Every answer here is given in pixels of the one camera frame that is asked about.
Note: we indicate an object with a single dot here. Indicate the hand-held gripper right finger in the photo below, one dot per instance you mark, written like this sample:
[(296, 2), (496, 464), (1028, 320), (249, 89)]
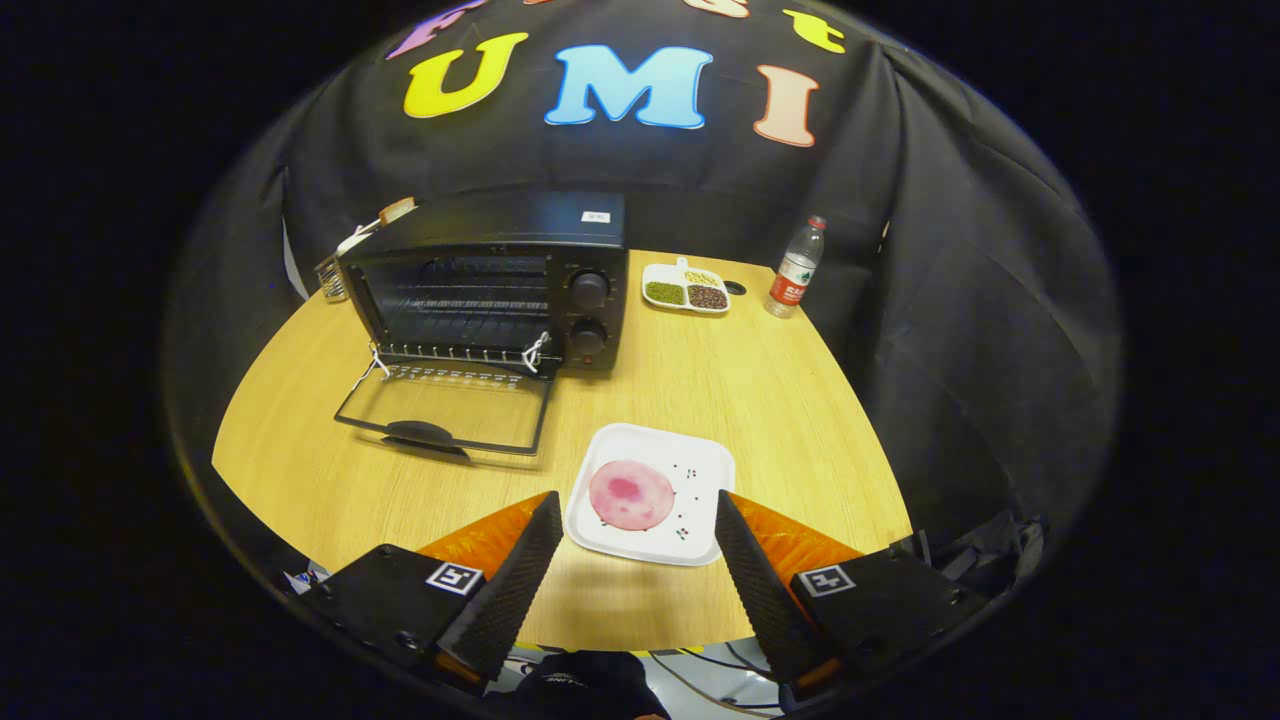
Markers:
[(760, 590)]

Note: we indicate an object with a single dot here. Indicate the white square plate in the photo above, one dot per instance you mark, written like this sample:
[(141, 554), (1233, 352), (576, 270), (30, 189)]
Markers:
[(690, 480)]

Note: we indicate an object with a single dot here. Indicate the white divided dish of beans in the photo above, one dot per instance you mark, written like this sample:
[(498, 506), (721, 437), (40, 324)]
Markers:
[(665, 293)]

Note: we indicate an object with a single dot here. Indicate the pink round food slice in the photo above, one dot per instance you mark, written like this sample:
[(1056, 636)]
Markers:
[(630, 495)]

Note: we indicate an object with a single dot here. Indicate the clear water bottle red label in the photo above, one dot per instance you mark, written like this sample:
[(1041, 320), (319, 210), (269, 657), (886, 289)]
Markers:
[(795, 280)]

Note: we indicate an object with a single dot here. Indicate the black toaster oven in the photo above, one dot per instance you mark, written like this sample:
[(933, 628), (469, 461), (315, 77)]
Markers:
[(603, 322)]

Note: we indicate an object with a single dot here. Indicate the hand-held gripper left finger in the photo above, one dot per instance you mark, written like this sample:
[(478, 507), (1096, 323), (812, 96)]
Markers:
[(515, 590)]

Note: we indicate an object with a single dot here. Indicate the brown toast slice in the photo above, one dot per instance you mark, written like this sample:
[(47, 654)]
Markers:
[(397, 210)]

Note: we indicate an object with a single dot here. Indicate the white toaster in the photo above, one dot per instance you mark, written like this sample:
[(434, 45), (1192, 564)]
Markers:
[(355, 240)]

